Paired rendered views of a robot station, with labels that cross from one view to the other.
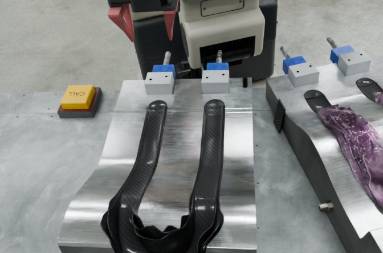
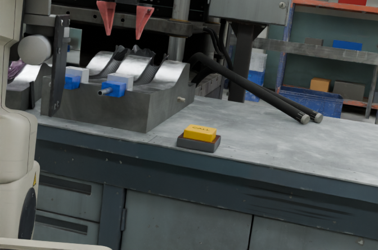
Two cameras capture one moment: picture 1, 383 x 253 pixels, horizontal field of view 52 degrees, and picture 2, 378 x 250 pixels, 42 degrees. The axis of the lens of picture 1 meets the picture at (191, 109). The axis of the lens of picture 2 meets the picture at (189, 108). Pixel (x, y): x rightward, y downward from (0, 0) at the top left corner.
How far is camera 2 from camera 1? 1.75 m
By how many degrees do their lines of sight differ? 125
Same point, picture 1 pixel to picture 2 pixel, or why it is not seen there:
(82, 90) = (195, 129)
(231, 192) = (104, 58)
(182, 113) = not seen: hidden behind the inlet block
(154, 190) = (142, 64)
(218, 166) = (101, 75)
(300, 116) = (26, 79)
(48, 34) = not seen: outside the picture
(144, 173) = (145, 79)
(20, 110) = (266, 156)
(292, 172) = not seen: hidden behind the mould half
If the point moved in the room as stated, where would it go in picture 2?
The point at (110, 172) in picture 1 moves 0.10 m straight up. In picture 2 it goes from (165, 79) to (170, 41)
